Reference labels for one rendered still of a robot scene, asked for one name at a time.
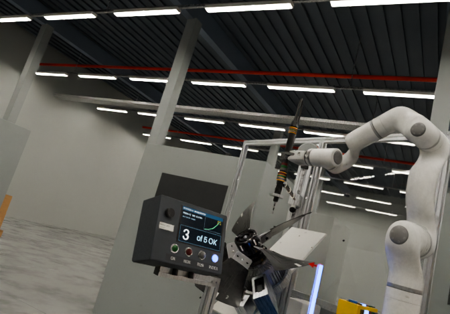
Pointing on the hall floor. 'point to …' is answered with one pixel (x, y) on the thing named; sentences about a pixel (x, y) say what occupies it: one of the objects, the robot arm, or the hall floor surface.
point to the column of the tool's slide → (300, 194)
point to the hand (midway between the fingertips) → (286, 157)
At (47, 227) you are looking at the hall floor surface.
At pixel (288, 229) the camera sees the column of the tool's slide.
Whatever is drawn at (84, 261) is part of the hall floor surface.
